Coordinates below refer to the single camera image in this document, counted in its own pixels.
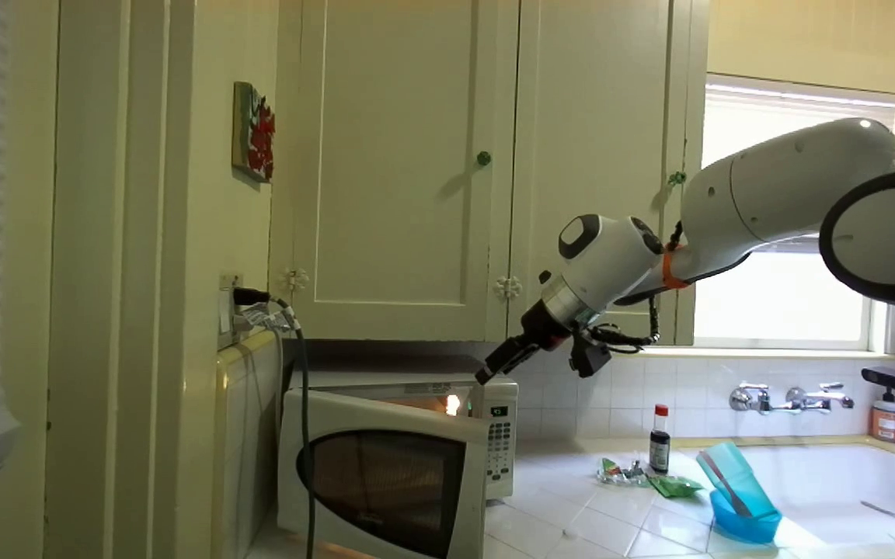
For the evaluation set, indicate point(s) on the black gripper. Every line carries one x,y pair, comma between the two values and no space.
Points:
539,334

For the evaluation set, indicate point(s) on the white microwave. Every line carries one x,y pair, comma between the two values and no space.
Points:
395,470

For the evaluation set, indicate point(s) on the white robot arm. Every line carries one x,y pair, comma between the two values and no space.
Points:
834,179

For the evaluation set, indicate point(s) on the candy wrapper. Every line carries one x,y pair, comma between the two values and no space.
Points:
615,473

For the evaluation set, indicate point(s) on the soy sauce bottle red cap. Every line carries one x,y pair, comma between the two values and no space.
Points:
659,440

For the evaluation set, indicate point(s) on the green snack bag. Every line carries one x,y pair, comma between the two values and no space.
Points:
671,486

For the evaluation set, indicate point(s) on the teal plastic pitcher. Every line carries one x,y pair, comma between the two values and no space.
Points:
728,470

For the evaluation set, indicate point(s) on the upper cabinet left door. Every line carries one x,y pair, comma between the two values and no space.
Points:
395,158

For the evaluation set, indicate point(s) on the cabinet door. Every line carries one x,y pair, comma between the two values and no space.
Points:
395,158
607,120

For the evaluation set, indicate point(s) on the blue plastic bowl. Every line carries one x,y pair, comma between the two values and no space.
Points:
753,526

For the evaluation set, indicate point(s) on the upper cabinet right door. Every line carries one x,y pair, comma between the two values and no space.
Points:
607,120

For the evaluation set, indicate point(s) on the window blind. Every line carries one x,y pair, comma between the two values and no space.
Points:
743,113

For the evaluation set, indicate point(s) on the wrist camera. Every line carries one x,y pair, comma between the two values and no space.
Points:
588,354

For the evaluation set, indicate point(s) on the chrome wall faucet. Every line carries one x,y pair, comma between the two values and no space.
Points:
758,400

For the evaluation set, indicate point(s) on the wall power outlet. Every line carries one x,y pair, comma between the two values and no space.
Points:
243,302

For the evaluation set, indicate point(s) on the red wall picture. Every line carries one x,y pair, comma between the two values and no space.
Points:
252,136

